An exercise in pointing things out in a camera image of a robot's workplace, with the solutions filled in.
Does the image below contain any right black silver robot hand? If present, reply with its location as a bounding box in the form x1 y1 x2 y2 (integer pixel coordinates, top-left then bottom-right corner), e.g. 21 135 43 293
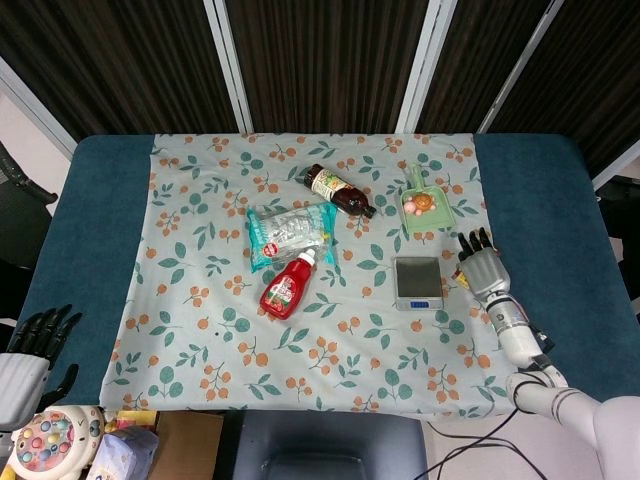
456 227 514 302

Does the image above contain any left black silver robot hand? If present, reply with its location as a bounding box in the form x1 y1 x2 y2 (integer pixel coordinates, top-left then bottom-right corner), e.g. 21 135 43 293
0 304 84 432

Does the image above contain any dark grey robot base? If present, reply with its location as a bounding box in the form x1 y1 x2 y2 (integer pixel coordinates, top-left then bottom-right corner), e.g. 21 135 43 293
222 412 427 480

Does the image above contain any silver digital kitchen scale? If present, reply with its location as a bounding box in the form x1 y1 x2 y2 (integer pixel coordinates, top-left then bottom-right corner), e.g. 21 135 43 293
392 256 445 312

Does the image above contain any brown cardboard piece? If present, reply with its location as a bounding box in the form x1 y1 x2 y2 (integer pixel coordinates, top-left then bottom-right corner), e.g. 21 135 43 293
154 410 225 480

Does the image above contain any white pop button toy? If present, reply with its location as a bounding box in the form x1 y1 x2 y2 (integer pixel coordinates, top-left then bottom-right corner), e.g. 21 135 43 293
9 404 106 480

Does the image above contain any green toy dustpan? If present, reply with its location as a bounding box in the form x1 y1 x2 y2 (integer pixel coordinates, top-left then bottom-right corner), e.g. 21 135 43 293
397 163 456 234

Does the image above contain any pink orange turtle toy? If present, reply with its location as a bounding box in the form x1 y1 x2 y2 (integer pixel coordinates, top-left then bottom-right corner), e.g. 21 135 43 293
402 192 438 218

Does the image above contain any yellow snack package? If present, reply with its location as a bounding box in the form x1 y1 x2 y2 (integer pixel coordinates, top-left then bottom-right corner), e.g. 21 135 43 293
103 409 157 432

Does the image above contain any purple tissue pack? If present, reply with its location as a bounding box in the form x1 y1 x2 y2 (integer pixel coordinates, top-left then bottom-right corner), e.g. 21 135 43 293
92 425 161 480

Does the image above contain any black chair with dark clothing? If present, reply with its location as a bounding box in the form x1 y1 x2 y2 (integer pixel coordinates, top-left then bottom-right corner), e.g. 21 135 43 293
595 174 640 301

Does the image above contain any blue table cover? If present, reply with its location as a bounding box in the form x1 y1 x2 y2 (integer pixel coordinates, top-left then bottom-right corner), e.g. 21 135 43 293
9 132 640 416

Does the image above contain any brown sauce bottle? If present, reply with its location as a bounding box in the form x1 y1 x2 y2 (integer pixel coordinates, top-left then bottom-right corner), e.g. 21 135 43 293
303 163 377 219

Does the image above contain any floral leaf print tablecloth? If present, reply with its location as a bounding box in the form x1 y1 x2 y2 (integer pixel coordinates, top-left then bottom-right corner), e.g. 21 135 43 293
97 132 525 417

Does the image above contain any clear teal snack bag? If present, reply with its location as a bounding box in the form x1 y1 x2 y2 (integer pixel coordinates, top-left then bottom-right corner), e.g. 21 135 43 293
244 202 339 274

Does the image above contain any red ketchup squeeze bottle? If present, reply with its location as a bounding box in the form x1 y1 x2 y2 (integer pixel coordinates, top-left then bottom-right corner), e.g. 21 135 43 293
258 248 319 321

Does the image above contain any dark partition screen panel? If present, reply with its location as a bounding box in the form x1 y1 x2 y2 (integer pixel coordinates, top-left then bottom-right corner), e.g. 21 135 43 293
214 0 446 135
0 0 251 144
399 0 566 135
479 0 640 189

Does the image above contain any white side partition panel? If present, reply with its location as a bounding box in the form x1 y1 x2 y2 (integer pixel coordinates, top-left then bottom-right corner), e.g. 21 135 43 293
0 54 79 176

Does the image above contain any black cable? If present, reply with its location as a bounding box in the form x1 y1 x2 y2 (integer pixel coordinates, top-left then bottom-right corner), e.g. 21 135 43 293
424 405 532 480

